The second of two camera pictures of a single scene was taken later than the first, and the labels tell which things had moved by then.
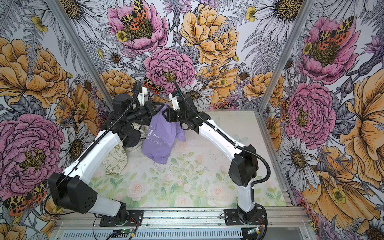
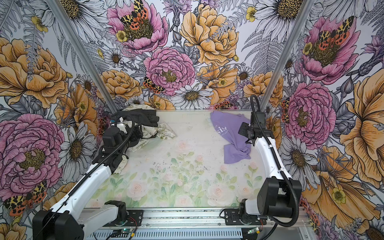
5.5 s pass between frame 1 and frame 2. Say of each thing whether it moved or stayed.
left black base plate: stayed
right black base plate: stayed
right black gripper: moved
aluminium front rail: stayed
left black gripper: moved
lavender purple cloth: moved
